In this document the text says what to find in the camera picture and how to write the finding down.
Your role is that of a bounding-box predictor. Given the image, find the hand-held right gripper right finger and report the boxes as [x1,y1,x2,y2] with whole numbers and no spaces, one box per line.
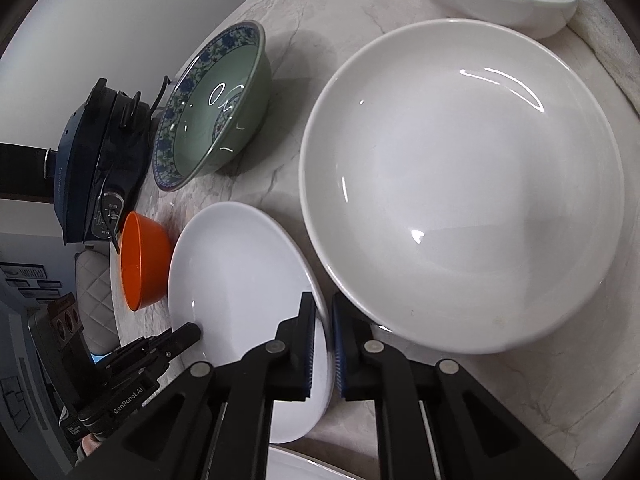
[331,292,581,480]

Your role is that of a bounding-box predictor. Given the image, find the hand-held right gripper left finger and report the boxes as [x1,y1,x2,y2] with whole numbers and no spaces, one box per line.
[65,292,318,480]

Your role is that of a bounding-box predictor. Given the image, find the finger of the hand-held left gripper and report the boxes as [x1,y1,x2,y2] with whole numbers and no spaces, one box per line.
[145,323,202,361]

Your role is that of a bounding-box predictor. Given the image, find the orange bowl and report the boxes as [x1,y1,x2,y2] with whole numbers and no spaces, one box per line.
[120,211,174,312]

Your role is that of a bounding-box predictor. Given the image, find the small white plate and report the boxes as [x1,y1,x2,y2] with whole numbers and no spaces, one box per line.
[167,201,336,444]

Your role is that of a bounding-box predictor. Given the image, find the large white deep bowl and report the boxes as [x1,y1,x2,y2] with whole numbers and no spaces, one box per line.
[298,18,626,356]

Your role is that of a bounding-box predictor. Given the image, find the green bowl blue floral rim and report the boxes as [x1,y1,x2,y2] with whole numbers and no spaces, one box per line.
[151,20,273,192]

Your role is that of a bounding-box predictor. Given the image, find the person's left hand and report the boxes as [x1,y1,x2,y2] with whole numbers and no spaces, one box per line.
[77,434,108,461]

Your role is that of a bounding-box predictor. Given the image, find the quilted beige chair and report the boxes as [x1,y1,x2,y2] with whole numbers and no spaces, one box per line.
[75,250,121,356]

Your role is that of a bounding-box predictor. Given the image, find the blue electric cooking appliance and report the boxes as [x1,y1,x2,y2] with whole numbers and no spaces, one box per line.
[44,77,153,246]

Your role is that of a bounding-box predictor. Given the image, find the wall notices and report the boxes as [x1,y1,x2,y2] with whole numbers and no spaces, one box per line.
[0,262,63,302]

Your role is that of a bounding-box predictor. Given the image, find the black power cable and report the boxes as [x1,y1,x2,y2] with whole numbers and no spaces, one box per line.
[97,75,172,256]

